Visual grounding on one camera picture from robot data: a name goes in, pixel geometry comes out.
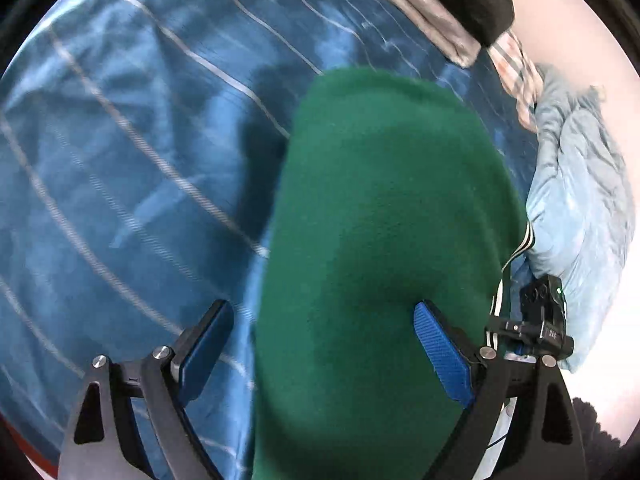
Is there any light blue duvet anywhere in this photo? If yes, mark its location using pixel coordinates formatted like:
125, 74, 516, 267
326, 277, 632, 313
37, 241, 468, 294
525, 65, 633, 373

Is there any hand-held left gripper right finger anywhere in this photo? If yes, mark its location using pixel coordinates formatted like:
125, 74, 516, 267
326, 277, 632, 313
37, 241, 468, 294
414, 300, 588, 480

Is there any dark fuzzy object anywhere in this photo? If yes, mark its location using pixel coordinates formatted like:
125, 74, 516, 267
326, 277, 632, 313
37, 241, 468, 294
572, 397, 623, 456

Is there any grey cloth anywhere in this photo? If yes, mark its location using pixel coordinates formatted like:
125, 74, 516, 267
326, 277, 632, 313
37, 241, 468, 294
350, 0, 481, 67

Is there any blue striped bed sheet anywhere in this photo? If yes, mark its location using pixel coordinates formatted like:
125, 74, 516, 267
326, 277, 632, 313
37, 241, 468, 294
0, 0, 541, 480

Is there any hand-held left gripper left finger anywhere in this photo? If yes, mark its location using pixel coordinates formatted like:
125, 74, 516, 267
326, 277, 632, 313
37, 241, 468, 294
59, 299, 235, 480

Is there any green jacket with cream sleeves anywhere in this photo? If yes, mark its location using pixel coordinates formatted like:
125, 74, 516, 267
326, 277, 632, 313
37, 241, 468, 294
252, 66, 537, 480

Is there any checked cloth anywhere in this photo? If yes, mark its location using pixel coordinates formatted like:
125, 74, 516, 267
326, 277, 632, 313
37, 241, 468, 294
487, 30, 543, 133

